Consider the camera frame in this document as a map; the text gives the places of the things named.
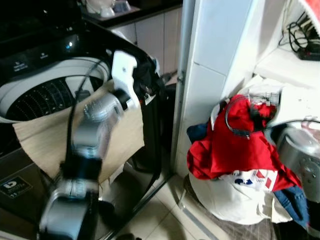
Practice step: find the black top-loading washing machine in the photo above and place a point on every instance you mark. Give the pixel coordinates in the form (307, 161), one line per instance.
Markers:
(30, 60)

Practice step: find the blue jeans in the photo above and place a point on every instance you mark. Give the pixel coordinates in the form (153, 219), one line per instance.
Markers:
(295, 206)

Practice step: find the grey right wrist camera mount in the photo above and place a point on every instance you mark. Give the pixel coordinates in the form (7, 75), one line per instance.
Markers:
(265, 92)

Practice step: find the pink towel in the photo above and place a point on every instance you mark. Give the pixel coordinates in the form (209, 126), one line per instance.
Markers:
(312, 7)

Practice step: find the black power strip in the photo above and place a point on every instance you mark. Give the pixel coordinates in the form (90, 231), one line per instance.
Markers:
(310, 53)

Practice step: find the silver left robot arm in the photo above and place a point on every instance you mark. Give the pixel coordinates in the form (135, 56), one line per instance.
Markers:
(95, 120)

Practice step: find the red garment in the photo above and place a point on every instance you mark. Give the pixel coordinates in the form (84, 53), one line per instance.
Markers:
(230, 150)

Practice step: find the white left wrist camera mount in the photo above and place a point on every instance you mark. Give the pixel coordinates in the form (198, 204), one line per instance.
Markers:
(123, 67)

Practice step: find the white-rimmed washer drum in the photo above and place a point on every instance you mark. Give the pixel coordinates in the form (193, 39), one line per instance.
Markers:
(35, 100)

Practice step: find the black washer label sticker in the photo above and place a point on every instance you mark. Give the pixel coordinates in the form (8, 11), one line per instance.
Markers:
(14, 187)

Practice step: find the black kitchen counter top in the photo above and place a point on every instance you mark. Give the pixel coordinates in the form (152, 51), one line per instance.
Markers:
(145, 12)

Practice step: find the grey metal door frame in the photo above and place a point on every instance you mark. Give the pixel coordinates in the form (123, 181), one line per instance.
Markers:
(181, 100)

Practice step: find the dark blue garment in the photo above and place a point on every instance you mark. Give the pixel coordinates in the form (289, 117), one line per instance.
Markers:
(196, 132)

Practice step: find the white patterned cloth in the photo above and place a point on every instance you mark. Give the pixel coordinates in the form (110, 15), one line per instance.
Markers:
(300, 102)

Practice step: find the white garment with printed logo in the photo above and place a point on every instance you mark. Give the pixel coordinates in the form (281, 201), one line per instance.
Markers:
(225, 200)

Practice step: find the white kitchen cabinet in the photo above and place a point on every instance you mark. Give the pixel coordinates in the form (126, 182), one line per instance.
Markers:
(155, 42)

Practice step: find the white items on counter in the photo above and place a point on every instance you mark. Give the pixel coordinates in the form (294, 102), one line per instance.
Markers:
(105, 7)

